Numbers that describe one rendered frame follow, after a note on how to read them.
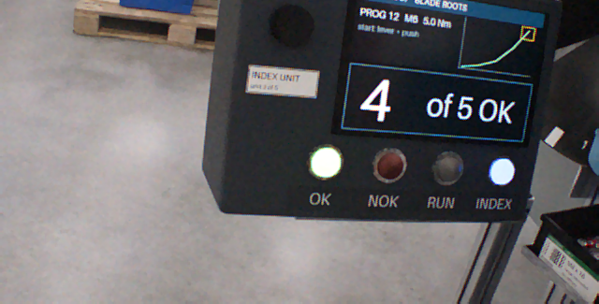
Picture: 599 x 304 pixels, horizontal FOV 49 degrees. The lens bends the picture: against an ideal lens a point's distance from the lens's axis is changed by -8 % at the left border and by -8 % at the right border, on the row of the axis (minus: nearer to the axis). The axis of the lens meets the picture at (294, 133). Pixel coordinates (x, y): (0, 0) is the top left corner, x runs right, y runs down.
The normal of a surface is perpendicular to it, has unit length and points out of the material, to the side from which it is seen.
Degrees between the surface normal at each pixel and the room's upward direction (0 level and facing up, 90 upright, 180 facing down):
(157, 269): 0
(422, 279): 0
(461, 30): 75
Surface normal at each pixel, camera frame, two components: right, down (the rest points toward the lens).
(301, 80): 0.24, 0.23
